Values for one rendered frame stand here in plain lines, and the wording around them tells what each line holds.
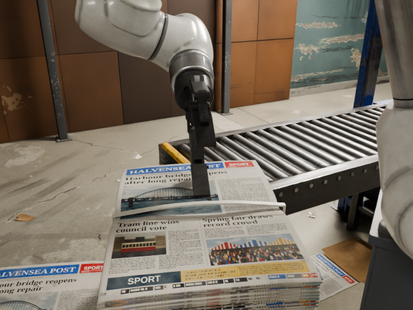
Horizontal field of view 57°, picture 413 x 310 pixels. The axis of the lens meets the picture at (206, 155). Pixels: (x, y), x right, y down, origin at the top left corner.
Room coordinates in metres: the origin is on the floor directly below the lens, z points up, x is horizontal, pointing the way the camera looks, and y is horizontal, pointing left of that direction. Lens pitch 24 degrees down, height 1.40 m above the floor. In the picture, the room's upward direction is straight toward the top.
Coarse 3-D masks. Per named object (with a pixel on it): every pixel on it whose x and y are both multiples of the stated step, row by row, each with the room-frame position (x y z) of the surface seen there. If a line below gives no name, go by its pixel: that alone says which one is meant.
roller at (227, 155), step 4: (216, 144) 1.50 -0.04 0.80; (212, 148) 1.49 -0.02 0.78; (216, 148) 1.47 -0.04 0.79; (220, 148) 1.45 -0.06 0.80; (224, 148) 1.45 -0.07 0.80; (216, 152) 1.45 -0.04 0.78; (220, 152) 1.44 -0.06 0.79; (224, 152) 1.42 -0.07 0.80; (228, 152) 1.41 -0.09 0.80; (220, 156) 1.43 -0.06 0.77; (224, 156) 1.40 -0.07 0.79; (228, 156) 1.38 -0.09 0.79; (232, 156) 1.37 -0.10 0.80; (236, 156) 1.37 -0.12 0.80; (228, 160) 1.37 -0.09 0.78; (232, 160) 1.35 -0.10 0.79; (236, 160) 1.34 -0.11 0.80; (240, 160) 1.33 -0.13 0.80; (268, 180) 1.17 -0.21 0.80; (272, 180) 1.17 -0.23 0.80
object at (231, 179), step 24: (144, 168) 0.72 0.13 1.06; (168, 168) 0.72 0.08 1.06; (216, 168) 0.71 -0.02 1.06; (240, 168) 0.71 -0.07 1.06; (120, 192) 0.61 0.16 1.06; (144, 192) 0.61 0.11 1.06; (168, 192) 0.61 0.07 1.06; (192, 192) 0.61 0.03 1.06; (216, 192) 0.61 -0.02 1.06; (240, 192) 0.61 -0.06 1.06; (264, 192) 0.61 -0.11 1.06
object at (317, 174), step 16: (368, 160) 1.33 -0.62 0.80; (304, 176) 1.20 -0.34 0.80; (320, 176) 1.20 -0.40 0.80; (336, 176) 1.23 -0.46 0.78; (352, 176) 1.26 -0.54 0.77; (368, 176) 1.31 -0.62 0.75; (288, 192) 1.13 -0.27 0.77; (304, 192) 1.16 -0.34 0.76; (320, 192) 1.20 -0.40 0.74; (336, 192) 1.23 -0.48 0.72; (352, 192) 1.27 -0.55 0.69; (288, 208) 1.13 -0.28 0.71; (304, 208) 1.17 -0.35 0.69
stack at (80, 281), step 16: (0, 272) 0.67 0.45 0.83; (16, 272) 0.67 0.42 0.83; (32, 272) 0.67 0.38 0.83; (48, 272) 0.67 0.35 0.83; (64, 272) 0.67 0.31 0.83; (80, 272) 0.67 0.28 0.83; (96, 272) 0.67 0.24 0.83; (0, 288) 0.62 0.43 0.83; (16, 288) 0.62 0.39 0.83; (32, 288) 0.62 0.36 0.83; (48, 288) 0.62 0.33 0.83; (64, 288) 0.62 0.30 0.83; (80, 288) 0.62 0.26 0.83; (96, 288) 0.62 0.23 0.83; (0, 304) 0.58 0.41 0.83; (16, 304) 0.58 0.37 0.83; (32, 304) 0.58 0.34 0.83; (48, 304) 0.58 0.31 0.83; (64, 304) 0.58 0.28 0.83; (80, 304) 0.58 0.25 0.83; (96, 304) 0.58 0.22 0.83
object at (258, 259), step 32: (160, 224) 0.51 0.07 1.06; (192, 224) 0.51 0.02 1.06; (224, 224) 0.51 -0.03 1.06; (256, 224) 0.51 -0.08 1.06; (288, 224) 0.51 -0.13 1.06; (128, 256) 0.43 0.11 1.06; (160, 256) 0.43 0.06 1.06; (192, 256) 0.43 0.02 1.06; (224, 256) 0.43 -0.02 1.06; (256, 256) 0.43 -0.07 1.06; (288, 256) 0.43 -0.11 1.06; (128, 288) 0.37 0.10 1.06; (160, 288) 0.37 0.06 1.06; (192, 288) 0.37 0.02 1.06; (224, 288) 0.37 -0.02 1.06; (256, 288) 0.38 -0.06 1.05; (288, 288) 0.38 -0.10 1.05
